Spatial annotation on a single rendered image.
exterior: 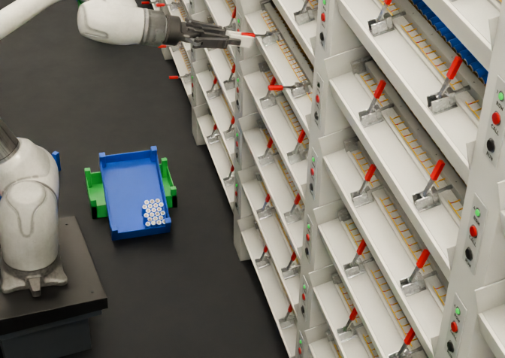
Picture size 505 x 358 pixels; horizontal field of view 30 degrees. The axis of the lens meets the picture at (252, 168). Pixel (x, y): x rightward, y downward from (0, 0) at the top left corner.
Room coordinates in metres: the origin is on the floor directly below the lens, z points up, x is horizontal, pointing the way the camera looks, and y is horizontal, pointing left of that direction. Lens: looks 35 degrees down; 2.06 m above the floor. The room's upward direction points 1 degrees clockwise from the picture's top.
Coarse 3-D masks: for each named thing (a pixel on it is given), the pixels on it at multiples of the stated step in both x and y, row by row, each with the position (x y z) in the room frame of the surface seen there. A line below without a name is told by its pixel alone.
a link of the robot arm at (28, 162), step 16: (0, 128) 2.18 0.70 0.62; (0, 144) 2.16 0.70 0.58; (16, 144) 2.19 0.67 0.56; (32, 144) 2.23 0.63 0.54; (0, 160) 2.15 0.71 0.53; (16, 160) 2.15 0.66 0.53; (32, 160) 2.18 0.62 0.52; (48, 160) 2.24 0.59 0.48; (0, 176) 2.13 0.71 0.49; (16, 176) 2.13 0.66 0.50; (32, 176) 2.15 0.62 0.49; (48, 176) 2.18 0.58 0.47; (0, 192) 2.14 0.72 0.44
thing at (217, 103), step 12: (204, 60) 3.05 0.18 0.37; (204, 72) 3.04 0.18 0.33; (204, 84) 2.96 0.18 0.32; (216, 84) 2.93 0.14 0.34; (204, 96) 2.92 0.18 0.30; (216, 96) 2.86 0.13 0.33; (216, 108) 2.79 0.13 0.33; (228, 108) 2.76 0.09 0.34; (216, 120) 2.72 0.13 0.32; (228, 120) 2.71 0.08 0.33; (228, 132) 2.61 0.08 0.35; (228, 144) 2.57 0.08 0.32
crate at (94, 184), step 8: (88, 168) 2.76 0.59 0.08; (160, 168) 2.83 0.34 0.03; (88, 176) 2.74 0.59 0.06; (96, 176) 2.77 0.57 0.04; (168, 176) 2.78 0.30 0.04; (88, 184) 2.74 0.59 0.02; (96, 184) 2.76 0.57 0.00; (168, 184) 2.77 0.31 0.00; (88, 192) 2.66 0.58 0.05; (96, 192) 2.72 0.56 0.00; (168, 192) 2.73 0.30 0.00; (176, 192) 2.65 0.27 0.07; (96, 200) 2.67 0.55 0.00; (104, 200) 2.67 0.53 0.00; (168, 200) 2.64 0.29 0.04; (176, 200) 2.65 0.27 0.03; (96, 208) 2.57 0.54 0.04; (104, 208) 2.58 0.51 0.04; (96, 216) 2.57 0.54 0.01; (104, 216) 2.58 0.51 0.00
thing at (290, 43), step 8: (272, 8) 2.32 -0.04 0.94; (272, 16) 2.28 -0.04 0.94; (280, 24) 2.23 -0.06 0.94; (280, 32) 2.19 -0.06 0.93; (288, 32) 2.18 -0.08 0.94; (288, 40) 2.15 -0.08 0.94; (280, 48) 2.14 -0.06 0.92; (288, 48) 2.14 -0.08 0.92; (296, 48) 2.10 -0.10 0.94; (288, 56) 2.09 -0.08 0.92; (296, 56) 2.06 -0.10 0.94; (304, 64) 2.02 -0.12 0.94; (296, 72) 2.01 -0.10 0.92; (304, 72) 1.99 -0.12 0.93; (312, 72) 1.98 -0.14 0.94; (312, 80) 1.94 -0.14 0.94; (312, 88) 1.94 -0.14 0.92
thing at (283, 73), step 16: (240, 0) 2.36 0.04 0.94; (256, 0) 2.37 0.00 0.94; (256, 16) 2.34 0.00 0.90; (256, 32) 2.26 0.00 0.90; (272, 48) 2.16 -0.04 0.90; (272, 64) 2.09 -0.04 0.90; (288, 64) 2.07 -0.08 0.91; (288, 80) 2.00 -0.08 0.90; (288, 96) 1.96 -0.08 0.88; (304, 96) 1.92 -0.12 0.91; (304, 112) 1.86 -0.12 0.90; (304, 128) 1.83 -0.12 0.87
